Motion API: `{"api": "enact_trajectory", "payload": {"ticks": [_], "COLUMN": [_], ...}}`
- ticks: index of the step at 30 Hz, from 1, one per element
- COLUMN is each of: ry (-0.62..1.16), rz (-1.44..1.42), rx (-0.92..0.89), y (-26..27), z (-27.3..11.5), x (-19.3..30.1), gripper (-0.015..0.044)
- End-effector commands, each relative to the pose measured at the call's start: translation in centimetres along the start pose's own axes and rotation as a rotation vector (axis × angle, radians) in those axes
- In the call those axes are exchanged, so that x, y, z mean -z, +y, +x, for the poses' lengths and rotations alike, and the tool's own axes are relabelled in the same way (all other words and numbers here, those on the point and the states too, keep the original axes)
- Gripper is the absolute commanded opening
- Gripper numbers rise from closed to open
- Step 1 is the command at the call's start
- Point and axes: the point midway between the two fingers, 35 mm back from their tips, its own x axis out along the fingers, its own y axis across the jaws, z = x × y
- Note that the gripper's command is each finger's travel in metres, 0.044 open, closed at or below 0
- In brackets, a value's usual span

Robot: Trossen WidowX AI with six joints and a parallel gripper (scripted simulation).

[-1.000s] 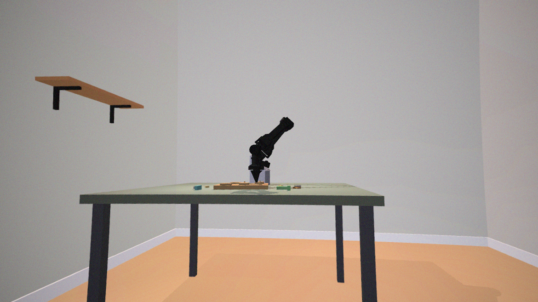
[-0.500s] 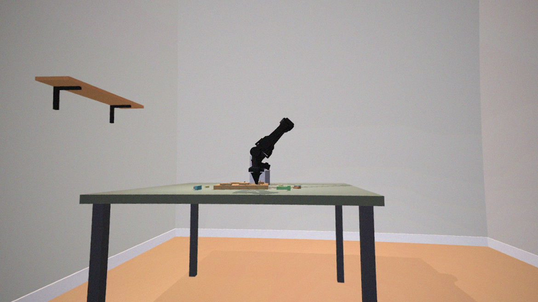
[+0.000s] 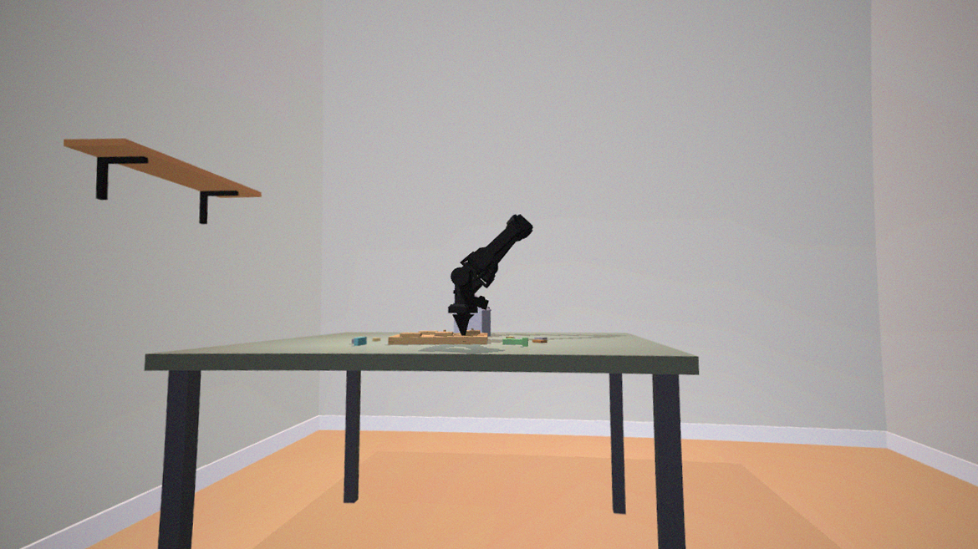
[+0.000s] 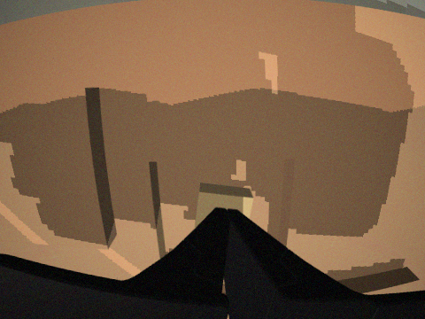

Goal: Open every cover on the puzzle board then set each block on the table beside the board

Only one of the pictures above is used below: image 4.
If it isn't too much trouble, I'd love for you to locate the orange square puzzle board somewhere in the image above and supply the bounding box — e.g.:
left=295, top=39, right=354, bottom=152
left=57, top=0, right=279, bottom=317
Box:
left=0, top=0, right=425, bottom=295

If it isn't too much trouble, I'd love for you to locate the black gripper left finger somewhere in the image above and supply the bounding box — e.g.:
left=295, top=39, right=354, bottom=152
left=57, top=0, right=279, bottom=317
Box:
left=0, top=208, right=230, bottom=319

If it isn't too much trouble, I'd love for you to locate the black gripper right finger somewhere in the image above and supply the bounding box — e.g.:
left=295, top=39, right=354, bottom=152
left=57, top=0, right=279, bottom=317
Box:
left=223, top=209, right=425, bottom=319

